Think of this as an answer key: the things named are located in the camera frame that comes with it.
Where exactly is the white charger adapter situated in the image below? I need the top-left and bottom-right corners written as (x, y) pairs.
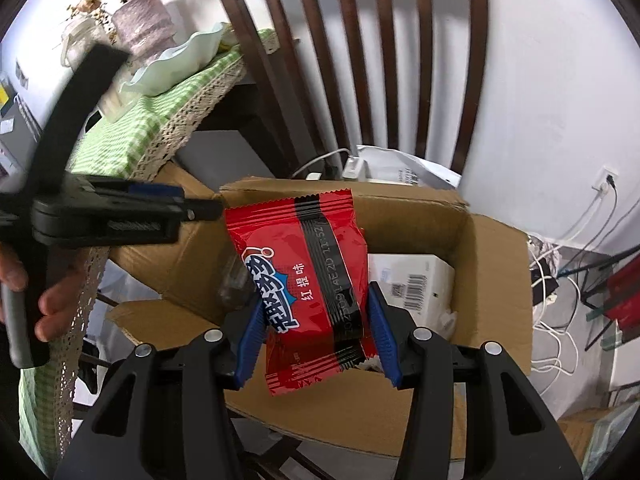
top-left (342, 156), bottom-right (369, 182)

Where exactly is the white wall socket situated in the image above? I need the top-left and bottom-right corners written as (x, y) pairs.
top-left (592, 166), bottom-right (618, 195)

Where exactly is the clear glass jar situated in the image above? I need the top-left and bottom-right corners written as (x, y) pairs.
top-left (60, 16), bottom-right (108, 70)

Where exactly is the red mat roll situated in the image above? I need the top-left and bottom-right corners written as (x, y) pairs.
top-left (603, 256), bottom-right (640, 330)

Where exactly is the pink woven vase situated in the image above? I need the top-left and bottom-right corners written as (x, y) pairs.
top-left (113, 0), bottom-right (177, 62)

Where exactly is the red snack packet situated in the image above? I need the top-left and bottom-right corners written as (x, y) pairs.
top-left (224, 188), bottom-right (375, 396)

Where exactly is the person's left hand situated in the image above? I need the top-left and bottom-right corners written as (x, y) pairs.
top-left (1, 245), bottom-right (89, 342)

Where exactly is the white barcode carton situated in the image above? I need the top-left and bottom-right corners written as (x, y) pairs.
top-left (368, 254), bottom-right (457, 339)

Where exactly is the brown cardboard box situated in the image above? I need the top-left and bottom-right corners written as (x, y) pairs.
top-left (108, 182), bottom-right (533, 457)

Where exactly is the pale green scalloped bowl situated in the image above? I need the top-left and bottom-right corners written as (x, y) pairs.
top-left (119, 23), bottom-right (231, 96)

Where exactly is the dark wooden chair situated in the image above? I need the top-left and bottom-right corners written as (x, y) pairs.
top-left (221, 0), bottom-right (489, 178)

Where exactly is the green checkered tablecloth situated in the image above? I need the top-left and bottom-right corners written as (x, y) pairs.
top-left (18, 40), bottom-right (247, 477)

